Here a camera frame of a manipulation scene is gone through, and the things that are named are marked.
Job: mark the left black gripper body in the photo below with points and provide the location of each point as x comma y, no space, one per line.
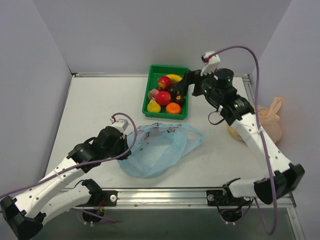
122,146

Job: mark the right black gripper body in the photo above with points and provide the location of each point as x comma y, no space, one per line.
195,83

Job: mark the yellow banana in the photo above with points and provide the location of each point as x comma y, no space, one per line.
174,78

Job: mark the red pomegranate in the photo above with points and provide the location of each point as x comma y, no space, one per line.
164,82

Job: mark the red apple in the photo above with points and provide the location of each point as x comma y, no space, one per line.
163,98

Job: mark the orange fruit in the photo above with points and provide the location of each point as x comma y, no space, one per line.
173,108

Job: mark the blue printed plastic bag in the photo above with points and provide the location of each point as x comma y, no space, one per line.
158,147

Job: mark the dark mangosteen fruit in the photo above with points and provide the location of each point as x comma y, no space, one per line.
180,100

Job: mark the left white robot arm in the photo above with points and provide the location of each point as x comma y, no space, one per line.
28,212

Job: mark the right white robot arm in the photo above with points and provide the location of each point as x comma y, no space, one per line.
281,176

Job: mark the dark purple fruit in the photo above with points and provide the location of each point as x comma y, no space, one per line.
172,90

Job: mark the peach fruit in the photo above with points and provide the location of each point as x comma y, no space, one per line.
152,94

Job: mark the orange plastic bag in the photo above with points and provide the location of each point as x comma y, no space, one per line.
269,119

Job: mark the green plastic tray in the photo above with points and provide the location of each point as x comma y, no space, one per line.
155,72

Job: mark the yellow pear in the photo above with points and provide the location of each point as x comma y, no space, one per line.
153,106

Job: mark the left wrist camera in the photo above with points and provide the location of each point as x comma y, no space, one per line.
120,124

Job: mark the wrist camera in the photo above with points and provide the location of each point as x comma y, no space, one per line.
211,61
120,124

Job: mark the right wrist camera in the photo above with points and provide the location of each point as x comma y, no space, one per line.
211,61

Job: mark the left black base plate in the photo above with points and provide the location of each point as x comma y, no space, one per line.
105,198

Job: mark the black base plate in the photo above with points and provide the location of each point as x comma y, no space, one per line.
105,198
218,197

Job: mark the aluminium front rail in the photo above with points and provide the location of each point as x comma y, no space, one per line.
155,198

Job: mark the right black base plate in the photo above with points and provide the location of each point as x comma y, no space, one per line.
218,197

